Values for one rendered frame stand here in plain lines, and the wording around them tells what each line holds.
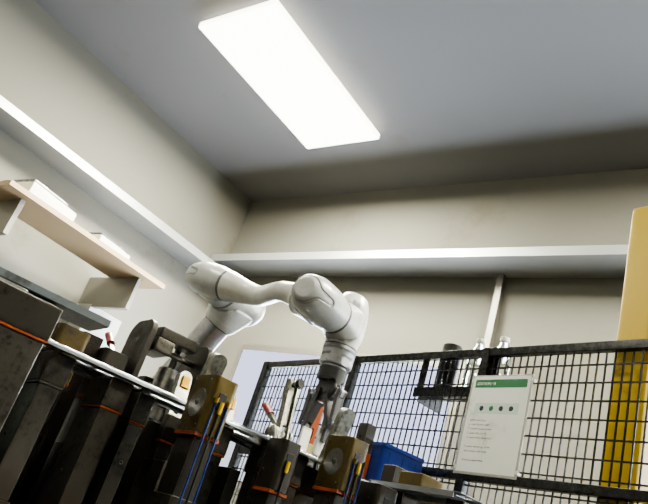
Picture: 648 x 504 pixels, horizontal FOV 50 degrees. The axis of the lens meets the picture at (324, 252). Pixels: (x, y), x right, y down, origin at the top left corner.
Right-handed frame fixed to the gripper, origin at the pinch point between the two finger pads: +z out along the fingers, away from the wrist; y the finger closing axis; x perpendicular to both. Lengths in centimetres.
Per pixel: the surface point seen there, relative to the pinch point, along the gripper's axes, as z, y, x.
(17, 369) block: 13, 20, -78
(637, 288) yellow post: -67, 48, 58
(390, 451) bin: -9.6, -9.9, 36.2
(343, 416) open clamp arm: -5.0, 18.2, -7.2
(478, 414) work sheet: -28, 4, 54
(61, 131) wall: -181, -311, -42
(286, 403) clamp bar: -9.8, -14.1, -1.4
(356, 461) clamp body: 4.7, 25.9, -6.4
